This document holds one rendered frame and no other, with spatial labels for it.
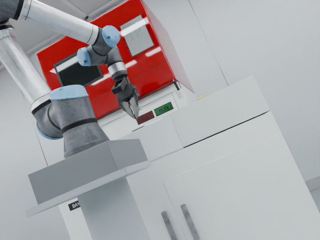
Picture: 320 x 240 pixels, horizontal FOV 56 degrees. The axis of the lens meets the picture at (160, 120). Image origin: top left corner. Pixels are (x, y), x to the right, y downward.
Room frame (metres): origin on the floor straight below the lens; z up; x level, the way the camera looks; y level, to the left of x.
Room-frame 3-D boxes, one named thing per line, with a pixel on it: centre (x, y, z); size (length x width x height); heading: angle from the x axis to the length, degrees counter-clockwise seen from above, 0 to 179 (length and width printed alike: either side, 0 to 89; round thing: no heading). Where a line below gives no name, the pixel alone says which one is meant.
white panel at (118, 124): (1.88, 0.20, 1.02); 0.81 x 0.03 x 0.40; 77
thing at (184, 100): (1.46, -0.15, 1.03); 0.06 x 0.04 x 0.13; 167
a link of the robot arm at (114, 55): (1.27, 0.09, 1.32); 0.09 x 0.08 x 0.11; 133
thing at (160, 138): (1.28, 0.22, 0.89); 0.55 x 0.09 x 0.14; 77
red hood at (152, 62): (2.19, 0.13, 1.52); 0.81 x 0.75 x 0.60; 77
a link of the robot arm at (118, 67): (1.27, 0.09, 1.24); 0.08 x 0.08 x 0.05
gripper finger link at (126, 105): (1.28, 0.10, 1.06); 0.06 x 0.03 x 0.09; 167
